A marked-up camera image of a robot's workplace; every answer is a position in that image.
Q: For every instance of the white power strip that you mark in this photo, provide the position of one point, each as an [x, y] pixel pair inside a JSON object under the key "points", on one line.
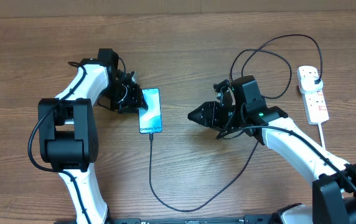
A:
{"points": [[314, 103]]}

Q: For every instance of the white charger plug adapter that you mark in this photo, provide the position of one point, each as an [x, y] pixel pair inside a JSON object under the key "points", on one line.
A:
{"points": [[308, 85]]}

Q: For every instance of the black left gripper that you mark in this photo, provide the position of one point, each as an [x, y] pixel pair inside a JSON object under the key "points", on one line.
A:
{"points": [[134, 101]]}

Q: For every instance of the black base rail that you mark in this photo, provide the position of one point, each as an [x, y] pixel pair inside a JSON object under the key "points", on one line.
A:
{"points": [[247, 219]]}

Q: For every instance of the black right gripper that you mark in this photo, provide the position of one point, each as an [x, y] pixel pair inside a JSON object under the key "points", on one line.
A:
{"points": [[212, 116]]}

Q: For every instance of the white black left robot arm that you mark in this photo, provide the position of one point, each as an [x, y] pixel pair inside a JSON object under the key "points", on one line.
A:
{"points": [[65, 138]]}

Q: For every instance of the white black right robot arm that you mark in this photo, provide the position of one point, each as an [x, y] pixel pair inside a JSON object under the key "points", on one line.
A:
{"points": [[241, 108]]}

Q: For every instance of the Samsung Galaxy smartphone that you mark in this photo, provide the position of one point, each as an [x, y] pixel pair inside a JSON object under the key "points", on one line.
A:
{"points": [[150, 119]]}

